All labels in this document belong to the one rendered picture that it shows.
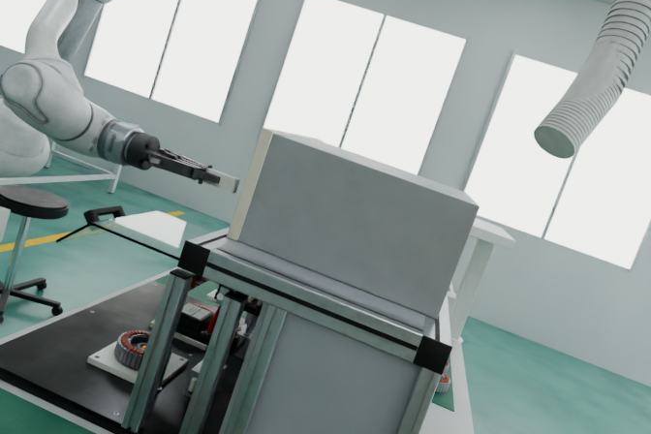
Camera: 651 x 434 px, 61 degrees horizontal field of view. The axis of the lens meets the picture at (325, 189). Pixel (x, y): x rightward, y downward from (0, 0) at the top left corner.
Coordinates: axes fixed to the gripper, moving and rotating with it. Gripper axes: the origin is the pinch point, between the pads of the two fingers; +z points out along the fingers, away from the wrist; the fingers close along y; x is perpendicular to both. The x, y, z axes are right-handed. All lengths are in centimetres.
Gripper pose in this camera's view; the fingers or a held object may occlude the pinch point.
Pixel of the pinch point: (221, 180)
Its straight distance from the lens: 115.7
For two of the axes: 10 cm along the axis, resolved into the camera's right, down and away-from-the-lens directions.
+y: -2.0, 0.5, -9.8
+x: 3.2, -9.4, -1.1
